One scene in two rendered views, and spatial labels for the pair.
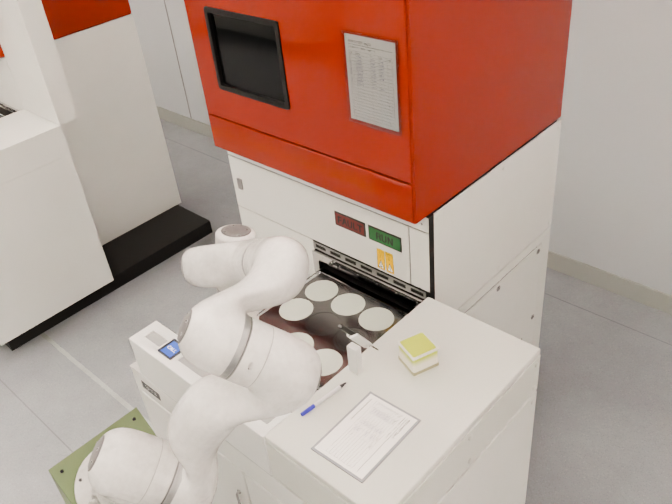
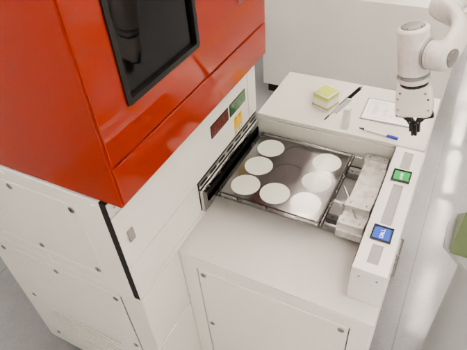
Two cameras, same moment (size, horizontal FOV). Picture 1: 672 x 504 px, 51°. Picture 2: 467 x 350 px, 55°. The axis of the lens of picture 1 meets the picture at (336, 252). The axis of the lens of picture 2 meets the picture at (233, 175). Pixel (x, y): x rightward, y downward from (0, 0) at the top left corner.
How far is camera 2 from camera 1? 2.30 m
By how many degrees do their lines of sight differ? 78
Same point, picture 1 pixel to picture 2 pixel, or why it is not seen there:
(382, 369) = (337, 117)
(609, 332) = not seen: hidden behind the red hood
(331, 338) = (301, 164)
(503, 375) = (317, 79)
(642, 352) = not seen: hidden behind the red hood
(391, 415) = (372, 107)
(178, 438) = not seen: outside the picture
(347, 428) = (393, 119)
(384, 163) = (254, 21)
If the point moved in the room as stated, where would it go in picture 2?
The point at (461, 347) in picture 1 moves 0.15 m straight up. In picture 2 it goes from (301, 94) to (303, 60)
